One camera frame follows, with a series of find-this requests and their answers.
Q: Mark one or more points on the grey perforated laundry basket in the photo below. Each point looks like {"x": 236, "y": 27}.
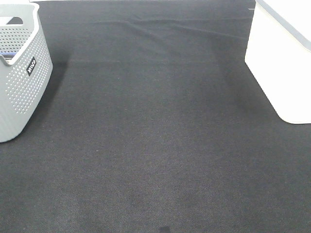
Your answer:
{"x": 23, "y": 79}

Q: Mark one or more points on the white plastic storage basket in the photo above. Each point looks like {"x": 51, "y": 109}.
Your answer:
{"x": 279, "y": 56}

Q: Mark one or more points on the blue towel in grey basket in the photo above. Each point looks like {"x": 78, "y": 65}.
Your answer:
{"x": 8, "y": 55}

